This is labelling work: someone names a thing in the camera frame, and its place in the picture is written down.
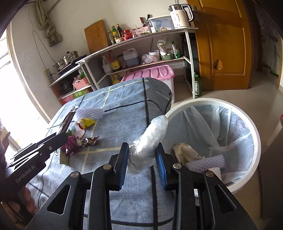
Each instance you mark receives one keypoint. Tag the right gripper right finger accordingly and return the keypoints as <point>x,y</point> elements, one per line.
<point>202,200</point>

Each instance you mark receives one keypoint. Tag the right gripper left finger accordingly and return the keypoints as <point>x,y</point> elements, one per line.
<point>65,208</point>

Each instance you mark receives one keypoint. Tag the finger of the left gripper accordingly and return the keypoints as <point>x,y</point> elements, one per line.
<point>48,139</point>
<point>35,154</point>

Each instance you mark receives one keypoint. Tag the magenta snack wrapper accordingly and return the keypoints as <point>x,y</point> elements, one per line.
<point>72,146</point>

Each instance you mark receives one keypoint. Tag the white foam fruit net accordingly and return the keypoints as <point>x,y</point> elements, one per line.
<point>200,166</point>

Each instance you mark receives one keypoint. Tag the beige paper bag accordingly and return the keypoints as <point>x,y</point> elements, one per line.
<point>185,154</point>

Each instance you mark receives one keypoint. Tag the yellow snack wrapper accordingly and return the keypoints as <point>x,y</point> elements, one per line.
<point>85,123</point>

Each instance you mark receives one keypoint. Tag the white plastic bag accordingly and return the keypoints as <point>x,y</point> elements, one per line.
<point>142,151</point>

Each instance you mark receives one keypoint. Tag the olive green label packet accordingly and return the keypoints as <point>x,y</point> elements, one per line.
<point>63,159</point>

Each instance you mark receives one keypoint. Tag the brown chocolate bar wrapper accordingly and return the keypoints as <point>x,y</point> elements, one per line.
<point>67,120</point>

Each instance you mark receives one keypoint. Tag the clear plastic cup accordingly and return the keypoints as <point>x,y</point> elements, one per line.
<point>76,130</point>

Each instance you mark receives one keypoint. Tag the green foil snack wrapper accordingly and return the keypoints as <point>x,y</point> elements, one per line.
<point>89,141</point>

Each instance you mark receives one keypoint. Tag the white trash bin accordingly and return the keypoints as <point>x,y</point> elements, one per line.
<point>235,187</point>

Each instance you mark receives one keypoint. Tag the clear trash bag liner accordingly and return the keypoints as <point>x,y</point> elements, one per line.
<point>213,130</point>

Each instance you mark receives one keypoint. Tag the person's left hand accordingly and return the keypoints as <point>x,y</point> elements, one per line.
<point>27,200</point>

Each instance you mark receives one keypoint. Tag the blue plaid tablecloth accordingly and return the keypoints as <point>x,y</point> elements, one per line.
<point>128,108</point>

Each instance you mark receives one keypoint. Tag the green cardboard box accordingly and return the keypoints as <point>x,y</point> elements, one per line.
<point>80,93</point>

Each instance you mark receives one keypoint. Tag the pink woven basket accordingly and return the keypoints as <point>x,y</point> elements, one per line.
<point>79,84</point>

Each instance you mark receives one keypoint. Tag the white power strip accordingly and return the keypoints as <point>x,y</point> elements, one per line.
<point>49,76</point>

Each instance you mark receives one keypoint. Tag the steel steamer pot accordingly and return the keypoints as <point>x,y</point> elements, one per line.
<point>67,59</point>

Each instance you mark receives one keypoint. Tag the yellow cooking oil bottle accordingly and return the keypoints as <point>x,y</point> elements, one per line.
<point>116,78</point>

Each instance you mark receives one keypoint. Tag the soy sauce bottle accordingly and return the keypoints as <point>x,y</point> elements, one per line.
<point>114,62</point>

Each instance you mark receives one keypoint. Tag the green glass bottle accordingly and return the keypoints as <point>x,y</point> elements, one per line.
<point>197,85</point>

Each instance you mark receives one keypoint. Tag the wooden cutting board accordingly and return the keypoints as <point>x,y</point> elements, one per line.
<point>96,37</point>

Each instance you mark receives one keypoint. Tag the dark vinegar jug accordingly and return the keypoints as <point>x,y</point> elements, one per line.
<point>131,57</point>

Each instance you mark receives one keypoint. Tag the pink storage box lid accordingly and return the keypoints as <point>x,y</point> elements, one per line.
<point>162,73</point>

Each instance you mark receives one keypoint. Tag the red lidded jar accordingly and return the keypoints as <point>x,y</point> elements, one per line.
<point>127,35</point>

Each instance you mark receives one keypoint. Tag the white metal shelf unit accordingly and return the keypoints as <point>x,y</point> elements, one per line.
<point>148,54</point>

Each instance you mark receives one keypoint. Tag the wooden door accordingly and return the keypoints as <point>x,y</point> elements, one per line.
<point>224,43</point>

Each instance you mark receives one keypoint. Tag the clear plastic storage container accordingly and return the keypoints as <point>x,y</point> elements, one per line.
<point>161,23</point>

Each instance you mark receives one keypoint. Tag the white electric kettle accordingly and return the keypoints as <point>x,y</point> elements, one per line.
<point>182,15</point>

